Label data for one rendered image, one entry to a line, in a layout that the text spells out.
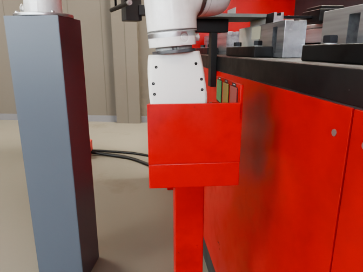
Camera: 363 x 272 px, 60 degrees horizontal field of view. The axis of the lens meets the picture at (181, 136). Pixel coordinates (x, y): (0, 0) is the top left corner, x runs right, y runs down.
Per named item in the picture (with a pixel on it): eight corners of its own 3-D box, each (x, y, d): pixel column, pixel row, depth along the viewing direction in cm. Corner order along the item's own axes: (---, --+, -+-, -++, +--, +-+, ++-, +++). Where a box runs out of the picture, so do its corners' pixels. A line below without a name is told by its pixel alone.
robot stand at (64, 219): (40, 282, 126) (2, 15, 100) (60, 254, 143) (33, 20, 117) (83, 285, 125) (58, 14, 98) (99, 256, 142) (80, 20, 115)
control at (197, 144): (149, 153, 75) (147, 75, 70) (216, 151, 76) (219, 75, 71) (149, 189, 55) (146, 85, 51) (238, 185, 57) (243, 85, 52)
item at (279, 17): (250, 27, 111) (250, 18, 110) (258, 27, 111) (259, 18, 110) (273, 22, 91) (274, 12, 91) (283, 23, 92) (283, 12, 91)
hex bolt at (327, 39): (318, 44, 59) (319, 35, 58) (332, 44, 59) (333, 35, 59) (327, 44, 56) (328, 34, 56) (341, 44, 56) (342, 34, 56)
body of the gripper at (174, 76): (199, 42, 58) (203, 102, 61) (143, 47, 57) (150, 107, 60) (206, 41, 51) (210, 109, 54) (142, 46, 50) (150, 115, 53)
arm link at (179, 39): (195, 30, 58) (197, 47, 59) (147, 34, 57) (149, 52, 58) (203, 27, 50) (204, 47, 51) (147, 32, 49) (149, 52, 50)
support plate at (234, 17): (173, 21, 110) (173, 18, 109) (247, 22, 113) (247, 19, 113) (180, 16, 92) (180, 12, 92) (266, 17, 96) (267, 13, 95)
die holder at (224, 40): (203, 53, 184) (204, 36, 181) (214, 53, 184) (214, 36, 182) (226, 54, 136) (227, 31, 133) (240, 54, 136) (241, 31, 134)
